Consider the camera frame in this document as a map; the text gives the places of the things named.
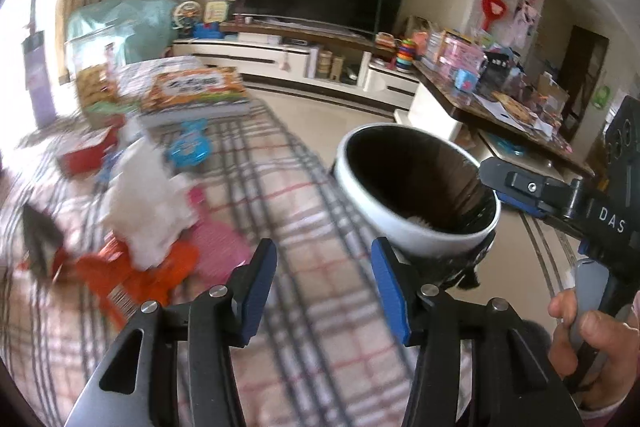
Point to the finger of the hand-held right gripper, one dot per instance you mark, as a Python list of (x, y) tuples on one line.
[(530, 189), (567, 224)]

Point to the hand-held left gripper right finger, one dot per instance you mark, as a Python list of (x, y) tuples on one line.
[(392, 292)]

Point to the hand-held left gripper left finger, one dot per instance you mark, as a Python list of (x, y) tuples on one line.
[(257, 292)]

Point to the pink wrapper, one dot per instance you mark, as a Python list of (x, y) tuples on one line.
[(220, 237)]

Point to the white round trash bin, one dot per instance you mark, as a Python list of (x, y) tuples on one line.
[(370, 207)]

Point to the orange snack wrapper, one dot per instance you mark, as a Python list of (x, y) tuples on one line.
[(160, 282)]

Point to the white tissue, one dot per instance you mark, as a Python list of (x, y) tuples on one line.
[(145, 207)]

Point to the blue round wrapper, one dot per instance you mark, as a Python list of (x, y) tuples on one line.
[(189, 147)]

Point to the dark triangular wrapper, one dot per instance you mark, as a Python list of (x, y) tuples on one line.
[(42, 237)]

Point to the person's right hand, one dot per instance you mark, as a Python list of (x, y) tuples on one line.
[(610, 357)]

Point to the dark-topped side cabinet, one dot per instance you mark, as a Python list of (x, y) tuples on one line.
[(430, 107)]

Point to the dark wooden door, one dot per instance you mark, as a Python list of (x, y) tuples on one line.
[(590, 72)]

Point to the pile of toy boxes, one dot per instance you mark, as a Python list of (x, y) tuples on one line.
[(475, 62)]

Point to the orange snack box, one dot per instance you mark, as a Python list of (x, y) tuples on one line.
[(192, 89)]

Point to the red cardboard box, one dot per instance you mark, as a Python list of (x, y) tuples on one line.
[(82, 157)]

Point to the green packet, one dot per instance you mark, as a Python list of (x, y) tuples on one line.
[(112, 108)]

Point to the wooden stacked container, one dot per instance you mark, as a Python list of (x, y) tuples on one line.
[(326, 64)]

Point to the white television cabinet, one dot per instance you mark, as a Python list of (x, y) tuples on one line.
[(260, 54)]

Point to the clear cookie jar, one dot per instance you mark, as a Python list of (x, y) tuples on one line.
[(95, 82)]

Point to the blue toy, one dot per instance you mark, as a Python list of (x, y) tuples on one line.
[(206, 29)]

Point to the ferris wheel toy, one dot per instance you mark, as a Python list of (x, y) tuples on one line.
[(186, 19)]

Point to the colorful toy box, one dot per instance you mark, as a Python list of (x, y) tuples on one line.
[(216, 12)]

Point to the teal plastic cover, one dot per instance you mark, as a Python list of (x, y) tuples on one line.
[(130, 22)]

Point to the purple tumbler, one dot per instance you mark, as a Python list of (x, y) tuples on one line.
[(40, 77)]

